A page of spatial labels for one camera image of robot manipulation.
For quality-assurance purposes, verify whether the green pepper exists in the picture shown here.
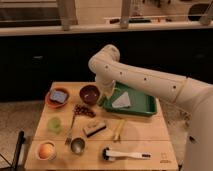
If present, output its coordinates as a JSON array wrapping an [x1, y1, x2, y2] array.
[[97, 95, 107, 106]]

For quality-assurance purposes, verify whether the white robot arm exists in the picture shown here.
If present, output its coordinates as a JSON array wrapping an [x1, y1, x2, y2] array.
[[88, 44, 213, 171]]

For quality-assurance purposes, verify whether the dark purple bowl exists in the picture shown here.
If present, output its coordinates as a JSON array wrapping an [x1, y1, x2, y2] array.
[[79, 85, 100, 105]]

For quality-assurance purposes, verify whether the white bowl with orange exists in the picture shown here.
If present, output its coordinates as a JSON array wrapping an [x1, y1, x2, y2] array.
[[35, 141, 56, 161]]

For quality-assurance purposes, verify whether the grey cloth piece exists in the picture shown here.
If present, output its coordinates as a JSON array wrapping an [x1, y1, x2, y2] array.
[[112, 92, 131, 108]]

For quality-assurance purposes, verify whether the bunch of dark grapes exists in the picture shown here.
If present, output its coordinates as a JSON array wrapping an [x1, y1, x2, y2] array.
[[74, 104, 96, 118]]

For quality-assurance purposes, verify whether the green plastic tray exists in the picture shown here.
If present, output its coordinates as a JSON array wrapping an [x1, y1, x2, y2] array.
[[102, 82, 157, 117]]

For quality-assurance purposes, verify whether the wooden block eraser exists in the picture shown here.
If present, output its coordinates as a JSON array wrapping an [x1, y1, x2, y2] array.
[[83, 121, 106, 138]]

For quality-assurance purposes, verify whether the blue sponge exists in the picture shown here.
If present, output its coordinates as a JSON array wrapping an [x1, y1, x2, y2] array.
[[50, 90, 67, 103]]

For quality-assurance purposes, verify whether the green plastic cup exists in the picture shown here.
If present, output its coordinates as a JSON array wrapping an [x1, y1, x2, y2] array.
[[47, 117, 61, 134]]

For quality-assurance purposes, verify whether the white dish brush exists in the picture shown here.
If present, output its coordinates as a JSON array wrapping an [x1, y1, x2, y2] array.
[[102, 147, 151, 161]]

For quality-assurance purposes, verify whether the black stand left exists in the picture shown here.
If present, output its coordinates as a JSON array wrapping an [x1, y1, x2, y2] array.
[[11, 131, 25, 171]]

